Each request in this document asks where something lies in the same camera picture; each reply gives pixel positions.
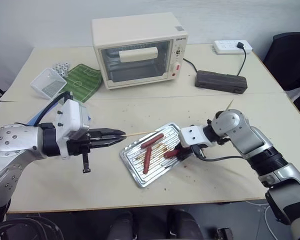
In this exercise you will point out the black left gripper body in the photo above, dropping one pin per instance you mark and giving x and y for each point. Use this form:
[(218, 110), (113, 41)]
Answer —
[(77, 146)]

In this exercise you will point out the green football field mat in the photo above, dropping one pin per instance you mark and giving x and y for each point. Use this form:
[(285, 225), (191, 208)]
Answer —
[(82, 80)]

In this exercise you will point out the dark grey tool case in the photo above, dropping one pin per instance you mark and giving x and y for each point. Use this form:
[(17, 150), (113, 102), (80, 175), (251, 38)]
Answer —
[(220, 82)]

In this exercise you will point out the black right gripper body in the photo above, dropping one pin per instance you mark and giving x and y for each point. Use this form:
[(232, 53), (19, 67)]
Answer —
[(193, 151)]

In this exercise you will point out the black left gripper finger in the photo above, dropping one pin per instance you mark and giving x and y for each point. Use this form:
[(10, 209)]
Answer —
[(107, 132), (107, 142)]

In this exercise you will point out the dark rounded shape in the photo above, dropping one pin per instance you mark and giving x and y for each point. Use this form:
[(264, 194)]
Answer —
[(183, 225), (125, 226)]

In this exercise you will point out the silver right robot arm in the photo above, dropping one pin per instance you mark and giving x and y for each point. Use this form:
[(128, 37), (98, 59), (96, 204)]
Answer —
[(242, 135)]

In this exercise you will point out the black office chair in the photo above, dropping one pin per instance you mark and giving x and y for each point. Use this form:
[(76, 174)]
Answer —
[(290, 62)]

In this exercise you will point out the thin wooden skewer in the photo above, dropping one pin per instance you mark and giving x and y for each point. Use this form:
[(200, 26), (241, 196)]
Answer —
[(138, 133), (229, 105)]

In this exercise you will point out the white power strip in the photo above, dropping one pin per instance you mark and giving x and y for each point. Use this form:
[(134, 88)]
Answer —
[(227, 46)]

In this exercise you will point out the small black white football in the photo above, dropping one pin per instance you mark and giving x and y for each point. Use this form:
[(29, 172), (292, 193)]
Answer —
[(63, 68), (62, 73), (60, 64), (58, 69), (65, 64)]

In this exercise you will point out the white mesh plastic basket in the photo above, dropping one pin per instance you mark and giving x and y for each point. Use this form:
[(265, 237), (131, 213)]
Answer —
[(47, 83)]

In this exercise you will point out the cream toaster oven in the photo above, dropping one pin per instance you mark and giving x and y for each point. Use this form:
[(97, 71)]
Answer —
[(130, 30)]

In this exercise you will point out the red sausage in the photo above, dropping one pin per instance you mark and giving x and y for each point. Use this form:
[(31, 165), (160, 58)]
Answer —
[(170, 154), (152, 140), (147, 160)]

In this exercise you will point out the small dark block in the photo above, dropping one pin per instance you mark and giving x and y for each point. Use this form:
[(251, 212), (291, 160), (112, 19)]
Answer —
[(225, 233)]

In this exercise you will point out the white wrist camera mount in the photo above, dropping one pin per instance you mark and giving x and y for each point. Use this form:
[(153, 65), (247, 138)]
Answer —
[(70, 115), (190, 135)]

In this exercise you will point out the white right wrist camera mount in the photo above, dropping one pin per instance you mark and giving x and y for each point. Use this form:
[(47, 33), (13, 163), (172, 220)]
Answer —
[(190, 135)]

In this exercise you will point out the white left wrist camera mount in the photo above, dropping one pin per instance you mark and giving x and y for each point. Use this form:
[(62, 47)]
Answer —
[(70, 115)]

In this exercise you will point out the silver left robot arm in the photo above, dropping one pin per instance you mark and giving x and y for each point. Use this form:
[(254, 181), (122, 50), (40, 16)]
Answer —
[(15, 142)]

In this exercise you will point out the silver ribbed metal tray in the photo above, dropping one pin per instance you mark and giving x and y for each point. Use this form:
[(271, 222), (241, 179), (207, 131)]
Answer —
[(150, 175)]

